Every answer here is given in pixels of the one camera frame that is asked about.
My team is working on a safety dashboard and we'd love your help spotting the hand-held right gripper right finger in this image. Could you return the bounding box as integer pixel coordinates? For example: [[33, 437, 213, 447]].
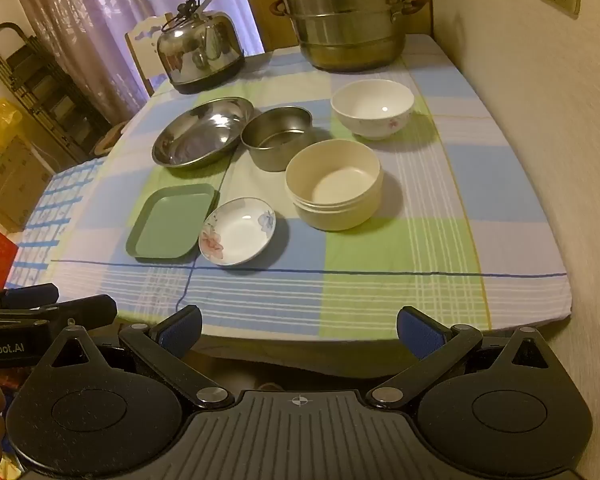
[[365, 305, 557, 408]]

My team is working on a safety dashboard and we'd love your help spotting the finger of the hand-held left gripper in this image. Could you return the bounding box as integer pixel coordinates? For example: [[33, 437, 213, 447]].
[[0, 295, 118, 332], [0, 283, 61, 312]]

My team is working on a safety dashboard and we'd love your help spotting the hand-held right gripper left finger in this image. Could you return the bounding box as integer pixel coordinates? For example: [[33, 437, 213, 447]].
[[45, 305, 237, 408]]

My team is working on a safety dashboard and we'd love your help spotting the cream plastic bowl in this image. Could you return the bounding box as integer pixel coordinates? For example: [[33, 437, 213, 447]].
[[285, 140, 383, 232]]

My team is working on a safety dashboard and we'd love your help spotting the shallow stainless steel plate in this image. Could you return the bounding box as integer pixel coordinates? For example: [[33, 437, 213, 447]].
[[152, 97, 255, 170]]

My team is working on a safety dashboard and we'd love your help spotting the deep stainless steel bowl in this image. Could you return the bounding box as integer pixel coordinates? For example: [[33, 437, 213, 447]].
[[240, 106, 314, 173]]

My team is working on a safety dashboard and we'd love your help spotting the blue white checked cloth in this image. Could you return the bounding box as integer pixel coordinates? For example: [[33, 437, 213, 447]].
[[10, 157, 107, 292]]

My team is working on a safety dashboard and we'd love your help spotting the plaid pastel tablecloth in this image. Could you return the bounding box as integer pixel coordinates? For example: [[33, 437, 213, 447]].
[[50, 35, 573, 356]]

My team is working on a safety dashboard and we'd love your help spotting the green square plastic plate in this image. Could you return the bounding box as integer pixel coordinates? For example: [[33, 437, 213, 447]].
[[126, 183, 217, 263]]

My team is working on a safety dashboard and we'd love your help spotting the small floral ceramic dish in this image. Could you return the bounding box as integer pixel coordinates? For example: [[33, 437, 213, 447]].
[[198, 197, 277, 266]]

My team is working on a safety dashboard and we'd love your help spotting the cardboard box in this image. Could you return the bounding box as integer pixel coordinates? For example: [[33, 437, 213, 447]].
[[0, 135, 54, 232]]

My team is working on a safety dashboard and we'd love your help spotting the round wooden stool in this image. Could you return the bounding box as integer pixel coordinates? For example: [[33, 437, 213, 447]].
[[91, 122, 129, 159]]

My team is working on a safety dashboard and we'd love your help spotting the yellow plastic bag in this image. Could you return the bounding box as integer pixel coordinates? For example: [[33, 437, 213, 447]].
[[0, 99, 24, 154]]

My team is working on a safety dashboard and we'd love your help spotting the black folding rack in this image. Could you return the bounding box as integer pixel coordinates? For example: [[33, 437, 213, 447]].
[[0, 22, 112, 162]]

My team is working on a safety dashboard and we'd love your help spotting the white floral ceramic bowl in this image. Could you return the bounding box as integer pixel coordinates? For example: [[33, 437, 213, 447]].
[[330, 79, 415, 141]]

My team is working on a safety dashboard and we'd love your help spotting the wooden chair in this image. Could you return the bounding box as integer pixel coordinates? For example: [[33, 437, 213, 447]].
[[125, 15, 172, 97]]

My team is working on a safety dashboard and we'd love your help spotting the sheer purple curtain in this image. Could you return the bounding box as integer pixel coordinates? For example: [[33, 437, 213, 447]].
[[5, 0, 266, 126]]

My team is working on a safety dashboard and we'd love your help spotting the stainless steel kettle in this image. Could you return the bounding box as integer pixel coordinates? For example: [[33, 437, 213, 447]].
[[156, 0, 246, 95]]

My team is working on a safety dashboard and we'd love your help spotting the stainless steel steamer pot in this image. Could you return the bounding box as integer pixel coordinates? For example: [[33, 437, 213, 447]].
[[265, 0, 430, 72]]

